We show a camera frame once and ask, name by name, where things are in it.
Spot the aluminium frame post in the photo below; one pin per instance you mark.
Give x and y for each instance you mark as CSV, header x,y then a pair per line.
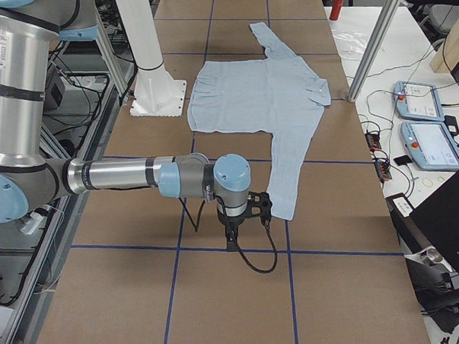
x,y
380,29

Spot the red bottle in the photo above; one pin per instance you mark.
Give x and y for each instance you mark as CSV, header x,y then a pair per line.
x,y
335,10

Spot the clear plastic bag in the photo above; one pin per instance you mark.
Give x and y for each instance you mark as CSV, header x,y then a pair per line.
x,y
351,45

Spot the orange circuit board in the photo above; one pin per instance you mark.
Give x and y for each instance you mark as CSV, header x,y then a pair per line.
x,y
373,141
382,167

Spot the near blue teach pendant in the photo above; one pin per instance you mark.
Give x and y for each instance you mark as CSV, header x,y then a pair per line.
x,y
430,145

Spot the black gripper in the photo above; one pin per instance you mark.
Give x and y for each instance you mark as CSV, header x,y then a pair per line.
x,y
232,222

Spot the blue teach pendant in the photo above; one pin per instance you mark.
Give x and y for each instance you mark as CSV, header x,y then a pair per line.
x,y
417,101
430,145

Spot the black laptop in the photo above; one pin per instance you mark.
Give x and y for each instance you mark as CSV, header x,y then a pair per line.
x,y
437,217

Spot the white power strip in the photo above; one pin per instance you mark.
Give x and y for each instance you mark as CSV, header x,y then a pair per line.
x,y
32,223

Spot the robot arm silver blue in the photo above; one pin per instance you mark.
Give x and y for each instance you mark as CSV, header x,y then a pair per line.
x,y
28,180

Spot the light blue button shirt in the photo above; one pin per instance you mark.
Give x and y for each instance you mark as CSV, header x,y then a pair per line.
x,y
280,95

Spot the far blue teach pendant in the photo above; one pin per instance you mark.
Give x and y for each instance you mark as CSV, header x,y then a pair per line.
x,y
417,101

